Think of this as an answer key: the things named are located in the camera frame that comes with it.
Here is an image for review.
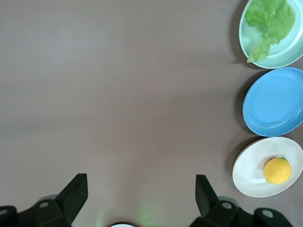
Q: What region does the pale cream round plate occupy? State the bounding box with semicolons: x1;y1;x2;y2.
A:
232;136;303;198

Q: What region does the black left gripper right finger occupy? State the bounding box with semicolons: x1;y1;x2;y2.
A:
191;175;256;227

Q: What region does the blue round plate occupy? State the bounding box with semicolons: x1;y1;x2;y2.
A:
242;67;303;137

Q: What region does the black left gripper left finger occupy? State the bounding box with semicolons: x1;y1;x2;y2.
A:
16;174;88;227

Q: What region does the yellow lemon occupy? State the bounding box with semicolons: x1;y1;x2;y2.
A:
263;157;292;185

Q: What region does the green lettuce leaf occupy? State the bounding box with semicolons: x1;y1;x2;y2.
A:
245;0;296;63

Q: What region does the pale green round plate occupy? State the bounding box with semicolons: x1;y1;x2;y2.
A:
238;0;303;70

